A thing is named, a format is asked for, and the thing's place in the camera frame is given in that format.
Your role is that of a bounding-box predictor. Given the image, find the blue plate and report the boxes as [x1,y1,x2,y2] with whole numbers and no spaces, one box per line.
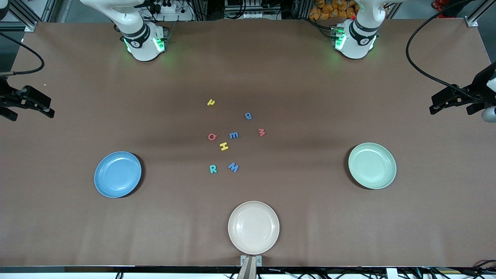
[94,151,142,198]

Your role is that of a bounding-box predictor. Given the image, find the green plate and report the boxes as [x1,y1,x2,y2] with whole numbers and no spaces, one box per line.
[348,143,397,190]

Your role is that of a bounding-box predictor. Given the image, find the beige plate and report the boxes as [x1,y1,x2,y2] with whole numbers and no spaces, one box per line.
[228,201,280,255]

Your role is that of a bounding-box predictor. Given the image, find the black trouser leg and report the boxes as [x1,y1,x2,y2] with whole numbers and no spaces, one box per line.
[442,0,473,18]

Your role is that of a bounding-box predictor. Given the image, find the orange snack bags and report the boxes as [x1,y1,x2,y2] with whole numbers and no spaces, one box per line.
[309,0,357,21]

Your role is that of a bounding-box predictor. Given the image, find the brown table mat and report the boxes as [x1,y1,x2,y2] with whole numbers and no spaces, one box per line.
[0,19,496,268]

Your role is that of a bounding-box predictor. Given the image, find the white power strip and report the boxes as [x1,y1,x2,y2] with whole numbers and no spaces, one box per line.
[149,0,194,22]

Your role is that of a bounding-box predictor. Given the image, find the white control box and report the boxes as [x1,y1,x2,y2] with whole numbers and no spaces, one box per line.
[224,0,282,19]

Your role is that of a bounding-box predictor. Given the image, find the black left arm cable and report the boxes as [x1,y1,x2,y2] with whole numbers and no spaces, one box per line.
[406,0,485,102]

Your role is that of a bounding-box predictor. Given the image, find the aluminium frame profile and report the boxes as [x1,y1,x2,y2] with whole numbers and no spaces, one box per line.
[465,0,496,28]
[0,0,59,32]

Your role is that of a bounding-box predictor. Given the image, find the silver camera mount bracket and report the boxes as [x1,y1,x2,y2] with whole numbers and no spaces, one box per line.
[237,255,262,279]

